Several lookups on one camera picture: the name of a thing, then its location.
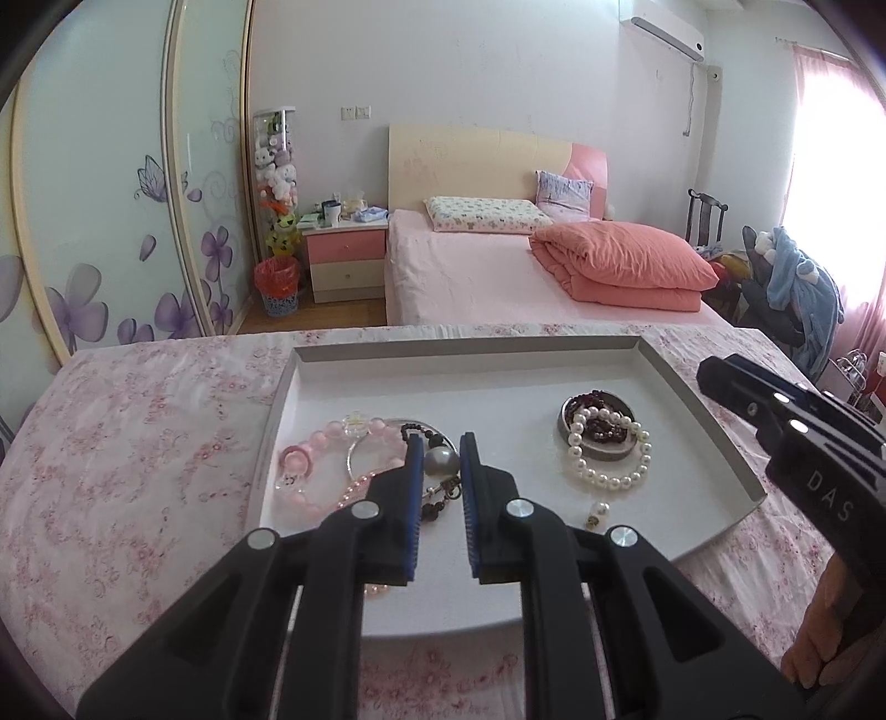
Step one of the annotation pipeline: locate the pink and beige nightstand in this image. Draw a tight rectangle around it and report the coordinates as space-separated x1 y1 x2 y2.
301 218 389 304

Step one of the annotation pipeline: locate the blue plush robe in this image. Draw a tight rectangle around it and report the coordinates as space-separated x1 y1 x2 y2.
754 225 847 378

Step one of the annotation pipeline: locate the white air conditioner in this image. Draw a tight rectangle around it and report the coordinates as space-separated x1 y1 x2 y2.
619 0 708 65

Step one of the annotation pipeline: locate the chrome wire rack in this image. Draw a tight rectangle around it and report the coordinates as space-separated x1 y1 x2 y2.
834 349 870 411

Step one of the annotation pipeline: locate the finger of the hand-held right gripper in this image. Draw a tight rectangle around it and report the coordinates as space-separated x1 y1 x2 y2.
723 353 868 431
696 356 800 452

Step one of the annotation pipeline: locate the dark grey office chair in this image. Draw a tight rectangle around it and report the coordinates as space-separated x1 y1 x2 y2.
732 225 797 335

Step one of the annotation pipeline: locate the pink floral tablecloth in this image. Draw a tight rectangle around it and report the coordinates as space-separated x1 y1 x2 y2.
0 325 859 720

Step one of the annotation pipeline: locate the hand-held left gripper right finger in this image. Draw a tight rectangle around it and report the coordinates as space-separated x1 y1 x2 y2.
458 433 807 720

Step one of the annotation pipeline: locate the pink pearl bracelet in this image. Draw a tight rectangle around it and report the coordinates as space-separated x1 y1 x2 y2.
336 471 397 603

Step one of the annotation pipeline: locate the pink curtain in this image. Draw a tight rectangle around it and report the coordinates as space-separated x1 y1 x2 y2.
782 45 886 389

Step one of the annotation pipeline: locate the floral print pillow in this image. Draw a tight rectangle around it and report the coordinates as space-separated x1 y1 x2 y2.
424 196 555 236

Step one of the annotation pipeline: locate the red waste basket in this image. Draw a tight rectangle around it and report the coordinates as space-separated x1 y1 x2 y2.
253 258 303 320

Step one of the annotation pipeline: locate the dark red bead bracelet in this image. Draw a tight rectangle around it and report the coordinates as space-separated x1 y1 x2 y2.
569 392 628 444

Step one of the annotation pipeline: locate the purple print pillow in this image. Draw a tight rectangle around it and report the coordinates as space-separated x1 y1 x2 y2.
535 169 596 223

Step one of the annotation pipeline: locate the dark wooden chair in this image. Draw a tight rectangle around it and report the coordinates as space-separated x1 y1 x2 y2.
685 188 730 250

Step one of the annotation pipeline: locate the black bead bracelet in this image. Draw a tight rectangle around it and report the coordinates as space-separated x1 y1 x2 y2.
400 422 465 524

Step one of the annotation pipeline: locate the wide grey metal bangle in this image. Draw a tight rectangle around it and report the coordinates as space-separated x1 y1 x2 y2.
559 391 639 464

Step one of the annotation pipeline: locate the thin silver bangle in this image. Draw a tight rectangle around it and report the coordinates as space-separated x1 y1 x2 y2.
346 417 444 486

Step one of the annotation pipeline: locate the clear pink bead bracelet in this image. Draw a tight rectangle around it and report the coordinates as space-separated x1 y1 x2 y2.
278 414 409 515

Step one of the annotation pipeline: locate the pink bed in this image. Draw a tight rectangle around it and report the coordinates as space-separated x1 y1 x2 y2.
384 208 735 330

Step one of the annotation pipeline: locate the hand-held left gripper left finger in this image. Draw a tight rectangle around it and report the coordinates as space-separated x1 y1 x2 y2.
76 433 425 720

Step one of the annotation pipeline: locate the beige and pink headboard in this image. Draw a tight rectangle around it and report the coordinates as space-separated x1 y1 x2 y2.
388 125 610 223

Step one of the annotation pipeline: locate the person's right hand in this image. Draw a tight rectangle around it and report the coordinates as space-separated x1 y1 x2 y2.
782 552 886 695

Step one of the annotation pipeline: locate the folded orange quilt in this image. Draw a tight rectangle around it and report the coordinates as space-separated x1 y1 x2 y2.
529 220 721 316

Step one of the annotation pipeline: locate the clear plush toy tube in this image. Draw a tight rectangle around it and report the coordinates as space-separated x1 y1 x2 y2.
253 107 303 268

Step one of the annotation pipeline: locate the white pearl bracelet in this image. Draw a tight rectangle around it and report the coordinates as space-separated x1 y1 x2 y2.
566 407 652 531

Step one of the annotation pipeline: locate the grey cardboard tray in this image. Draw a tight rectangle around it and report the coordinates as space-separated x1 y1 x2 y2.
249 336 768 638

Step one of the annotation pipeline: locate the flower print sliding wardrobe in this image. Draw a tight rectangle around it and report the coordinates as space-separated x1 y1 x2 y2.
0 0 259 444

